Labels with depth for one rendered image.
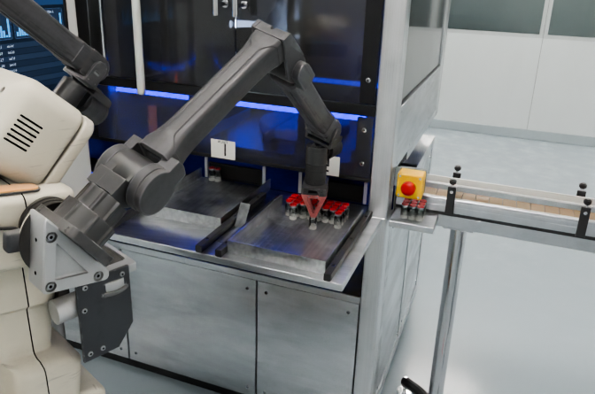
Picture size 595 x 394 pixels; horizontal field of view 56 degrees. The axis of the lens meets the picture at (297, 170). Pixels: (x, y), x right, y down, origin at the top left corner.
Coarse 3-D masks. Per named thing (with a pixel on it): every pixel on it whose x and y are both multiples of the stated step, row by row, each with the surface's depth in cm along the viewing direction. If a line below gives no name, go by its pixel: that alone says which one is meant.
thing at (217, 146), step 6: (216, 144) 176; (222, 144) 175; (228, 144) 174; (234, 144) 174; (216, 150) 177; (222, 150) 176; (228, 150) 175; (234, 150) 174; (216, 156) 177; (222, 156) 177; (228, 156) 176; (234, 156) 175
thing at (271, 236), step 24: (264, 216) 159; (288, 216) 163; (360, 216) 159; (240, 240) 146; (264, 240) 148; (288, 240) 148; (312, 240) 149; (336, 240) 149; (288, 264) 135; (312, 264) 133
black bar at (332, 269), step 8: (368, 216) 160; (360, 224) 155; (352, 232) 150; (360, 232) 153; (352, 240) 145; (344, 248) 141; (336, 256) 137; (344, 256) 139; (336, 264) 133; (328, 272) 129; (328, 280) 129
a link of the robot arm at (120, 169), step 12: (120, 156) 86; (132, 156) 86; (108, 168) 84; (120, 168) 85; (132, 168) 85; (96, 180) 83; (108, 180) 83; (120, 180) 83; (108, 192) 82; (120, 192) 83; (120, 204) 84
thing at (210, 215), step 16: (192, 176) 186; (176, 192) 177; (192, 192) 178; (208, 192) 178; (224, 192) 179; (240, 192) 179; (256, 192) 173; (176, 208) 166; (192, 208) 166; (208, 208) 166; (224, 208) 167; (208, 224) 154
